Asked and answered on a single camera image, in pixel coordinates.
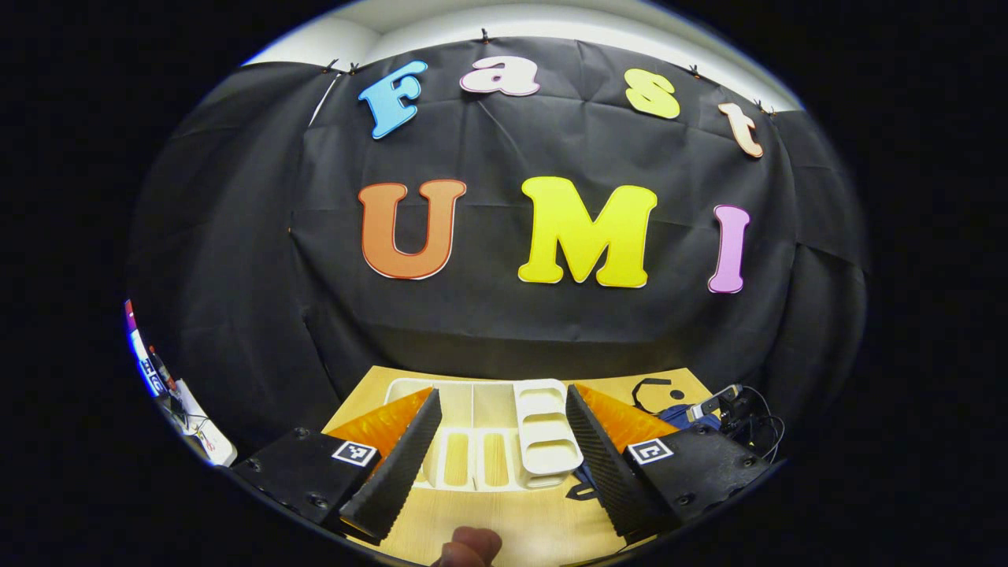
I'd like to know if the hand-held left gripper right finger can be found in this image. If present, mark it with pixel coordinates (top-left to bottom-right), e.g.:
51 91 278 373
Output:
565 384 773 544

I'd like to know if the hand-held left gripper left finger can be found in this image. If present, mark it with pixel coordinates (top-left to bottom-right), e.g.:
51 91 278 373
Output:
230 387 443 546

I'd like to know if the blue schoolbag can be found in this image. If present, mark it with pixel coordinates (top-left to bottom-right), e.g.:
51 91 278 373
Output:
569 378 721 505

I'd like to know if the white bookshelf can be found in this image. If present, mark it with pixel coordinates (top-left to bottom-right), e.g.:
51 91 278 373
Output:
384 378 585 493

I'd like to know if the colourful printed panel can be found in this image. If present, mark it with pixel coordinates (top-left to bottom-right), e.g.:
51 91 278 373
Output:
124 299 170 398

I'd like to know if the row of black backdrop clips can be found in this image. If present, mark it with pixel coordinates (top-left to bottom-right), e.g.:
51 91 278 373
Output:
319 28 776 119

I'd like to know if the black cable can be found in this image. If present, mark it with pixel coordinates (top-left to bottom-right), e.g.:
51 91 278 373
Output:
736 384 786 464

